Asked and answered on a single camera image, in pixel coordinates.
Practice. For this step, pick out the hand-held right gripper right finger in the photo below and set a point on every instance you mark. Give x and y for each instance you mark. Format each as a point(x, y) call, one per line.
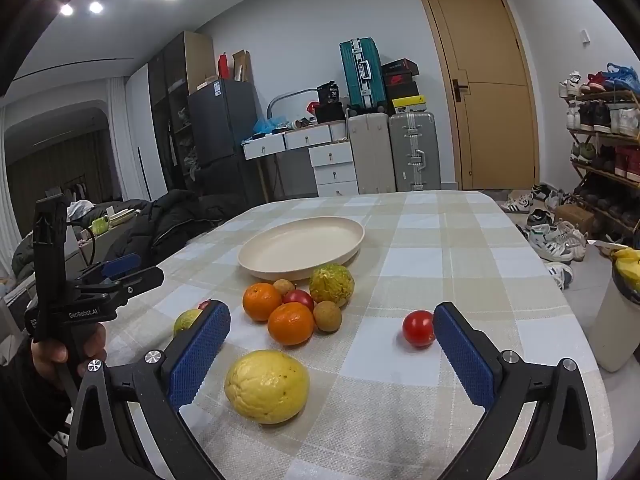
point(462, 355)

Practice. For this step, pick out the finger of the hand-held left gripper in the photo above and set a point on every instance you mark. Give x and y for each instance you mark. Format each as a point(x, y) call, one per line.
point(145, 277)
point(122, 263)

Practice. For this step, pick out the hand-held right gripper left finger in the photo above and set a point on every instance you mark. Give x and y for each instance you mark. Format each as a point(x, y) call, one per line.
point(200, 350)

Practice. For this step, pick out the yellow-green round fruit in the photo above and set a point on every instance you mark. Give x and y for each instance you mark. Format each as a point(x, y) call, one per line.
point(185, 322)

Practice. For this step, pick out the pale yellow round fruit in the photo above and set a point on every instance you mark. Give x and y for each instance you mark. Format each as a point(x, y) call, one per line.
point(267, 385)

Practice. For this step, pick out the orange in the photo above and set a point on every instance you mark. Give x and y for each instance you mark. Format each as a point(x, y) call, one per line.
point(290, 322)
point(260, 302)

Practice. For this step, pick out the brown longan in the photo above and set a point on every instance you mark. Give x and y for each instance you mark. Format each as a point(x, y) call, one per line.
point(327, 316)
point(284, 286)

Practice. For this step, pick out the cream plate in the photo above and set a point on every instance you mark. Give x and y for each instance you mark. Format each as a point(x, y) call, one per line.
point(300, 245)

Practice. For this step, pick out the mottled green-yellow round fruit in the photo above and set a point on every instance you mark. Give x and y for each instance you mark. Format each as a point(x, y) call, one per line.
point(332, 285)

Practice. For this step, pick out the person's left hand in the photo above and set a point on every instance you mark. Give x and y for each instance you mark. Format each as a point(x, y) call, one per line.
point(92, 345)

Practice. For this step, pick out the green mug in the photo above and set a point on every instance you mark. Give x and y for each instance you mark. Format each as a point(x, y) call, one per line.
point(100, 225)

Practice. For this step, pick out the black jacket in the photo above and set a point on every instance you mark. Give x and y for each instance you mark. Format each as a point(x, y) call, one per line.
point(160, 225)

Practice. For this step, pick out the checked tablecloth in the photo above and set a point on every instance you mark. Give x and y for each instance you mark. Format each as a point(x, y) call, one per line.
point(400, 240)

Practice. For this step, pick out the scattered sneakers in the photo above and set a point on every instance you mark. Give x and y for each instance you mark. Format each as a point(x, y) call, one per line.
point(550, 240)

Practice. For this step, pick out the white trash bin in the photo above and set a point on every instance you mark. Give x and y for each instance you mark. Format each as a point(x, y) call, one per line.
point(612, 330)

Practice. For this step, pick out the small cardboard box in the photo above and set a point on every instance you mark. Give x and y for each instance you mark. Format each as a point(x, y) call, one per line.
point(575, 217)

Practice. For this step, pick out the dark shelving cabinet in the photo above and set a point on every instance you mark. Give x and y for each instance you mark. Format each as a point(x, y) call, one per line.
point(175, 85)

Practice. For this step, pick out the banana peels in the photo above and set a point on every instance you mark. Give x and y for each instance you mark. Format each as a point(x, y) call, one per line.
point(627, 265)

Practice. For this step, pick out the white desk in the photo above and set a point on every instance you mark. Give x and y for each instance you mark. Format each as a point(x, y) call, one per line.
point(280, 142)

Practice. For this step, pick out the blue plastic bag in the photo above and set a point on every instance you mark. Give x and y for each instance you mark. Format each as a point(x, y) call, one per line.
point(267, 125)

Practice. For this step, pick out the flat cardboard box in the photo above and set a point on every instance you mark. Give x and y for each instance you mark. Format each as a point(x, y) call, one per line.
point(209, 80)

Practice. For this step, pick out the silver suitcase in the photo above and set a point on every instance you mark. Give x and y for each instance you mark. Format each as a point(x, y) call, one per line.
point(415, 150)

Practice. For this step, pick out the white drawer cabinet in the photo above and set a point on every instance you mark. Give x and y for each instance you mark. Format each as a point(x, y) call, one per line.
point(332, 170)

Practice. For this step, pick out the beige suitcase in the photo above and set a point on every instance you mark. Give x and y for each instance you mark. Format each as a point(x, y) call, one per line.
point(370, 155)

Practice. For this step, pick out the red box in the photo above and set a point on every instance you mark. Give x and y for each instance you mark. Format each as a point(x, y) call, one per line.
point(225, 66)

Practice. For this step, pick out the tall cardboard box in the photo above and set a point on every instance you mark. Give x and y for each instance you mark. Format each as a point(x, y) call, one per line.
point(241, 66)

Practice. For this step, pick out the grey curved metal tube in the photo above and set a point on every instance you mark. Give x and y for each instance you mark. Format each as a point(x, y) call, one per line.
point(287, 94)

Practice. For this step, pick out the red packet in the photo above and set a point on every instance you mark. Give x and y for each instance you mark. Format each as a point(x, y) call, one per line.
point(313, 107)

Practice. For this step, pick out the wooden door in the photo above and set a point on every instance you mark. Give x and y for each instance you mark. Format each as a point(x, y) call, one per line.
point(490, 110)

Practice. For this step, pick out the black bag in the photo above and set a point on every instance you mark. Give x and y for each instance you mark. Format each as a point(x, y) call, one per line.
point(330, 112)

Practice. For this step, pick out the ceiling spotlight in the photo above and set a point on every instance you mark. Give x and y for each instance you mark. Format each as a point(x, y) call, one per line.
point(66, 9)
point(95, 7)

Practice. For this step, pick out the yellow and black shoebox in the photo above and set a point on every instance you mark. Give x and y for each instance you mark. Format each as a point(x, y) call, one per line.
point(409, 104)

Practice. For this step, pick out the black printed pouch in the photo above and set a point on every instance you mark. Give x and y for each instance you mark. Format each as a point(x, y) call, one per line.
point(329, 92)

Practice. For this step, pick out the plain black shoebox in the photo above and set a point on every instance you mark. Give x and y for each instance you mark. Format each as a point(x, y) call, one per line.
point(402, 91)

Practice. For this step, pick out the wooden shoe rack with shoes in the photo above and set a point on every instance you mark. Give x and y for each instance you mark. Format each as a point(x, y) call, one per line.
point(600, 115)

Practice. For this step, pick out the black shoebox red logo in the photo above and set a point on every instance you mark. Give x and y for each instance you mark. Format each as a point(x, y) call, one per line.
point(397, 80)

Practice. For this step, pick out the black shoebox red lettering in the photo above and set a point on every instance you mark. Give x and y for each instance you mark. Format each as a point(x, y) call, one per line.
point(400, 66)

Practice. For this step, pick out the teal suitcase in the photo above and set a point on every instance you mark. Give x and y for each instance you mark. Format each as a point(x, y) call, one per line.
point(360, 70)

